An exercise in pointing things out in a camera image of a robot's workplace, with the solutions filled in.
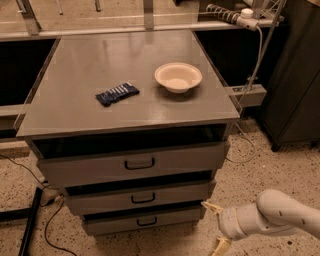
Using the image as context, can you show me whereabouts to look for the grey bottom drawer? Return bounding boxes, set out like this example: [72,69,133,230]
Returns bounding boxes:
[83,201,205,236]

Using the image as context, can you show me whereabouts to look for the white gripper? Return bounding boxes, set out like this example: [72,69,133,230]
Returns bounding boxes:
[201,201,247,256]

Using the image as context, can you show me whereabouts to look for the blue snack packet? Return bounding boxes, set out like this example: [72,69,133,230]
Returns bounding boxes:
[96,82,140,107]

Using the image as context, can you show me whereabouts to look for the black floor cable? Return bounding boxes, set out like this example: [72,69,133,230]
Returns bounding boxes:
[0,153,78,256]

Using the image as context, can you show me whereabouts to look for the grey drawer cabinet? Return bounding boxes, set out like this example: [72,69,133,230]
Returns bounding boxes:
[18,30,238,223]

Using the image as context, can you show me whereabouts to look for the grey top drawer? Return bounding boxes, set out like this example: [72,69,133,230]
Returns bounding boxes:
[38,141,230,187]

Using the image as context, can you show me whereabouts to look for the grey metal rail bracket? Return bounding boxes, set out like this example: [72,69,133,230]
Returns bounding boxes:
[225,84,267,108]

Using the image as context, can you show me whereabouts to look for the white power cable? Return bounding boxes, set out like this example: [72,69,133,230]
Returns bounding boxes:
[225,25,264,164]

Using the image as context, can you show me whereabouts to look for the black metal floor frame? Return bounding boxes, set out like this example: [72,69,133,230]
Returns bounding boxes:
[0,188,42,256]

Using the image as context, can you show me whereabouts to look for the grey middle drawer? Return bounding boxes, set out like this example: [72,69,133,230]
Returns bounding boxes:
[66,179,216,216]

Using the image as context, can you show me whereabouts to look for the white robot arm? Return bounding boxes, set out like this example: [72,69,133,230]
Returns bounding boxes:
[201,189,320,256]

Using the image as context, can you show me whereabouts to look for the dark side cabinet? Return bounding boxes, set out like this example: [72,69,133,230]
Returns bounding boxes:
[257,0,320,152]

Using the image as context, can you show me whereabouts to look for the white power strip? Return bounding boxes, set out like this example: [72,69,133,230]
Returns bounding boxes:
[206,4,258,31]

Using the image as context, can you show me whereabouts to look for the grey drawer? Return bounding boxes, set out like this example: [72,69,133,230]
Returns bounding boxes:
[38,141,230,187]
[66,179,216,216]
[83,201,205,236]

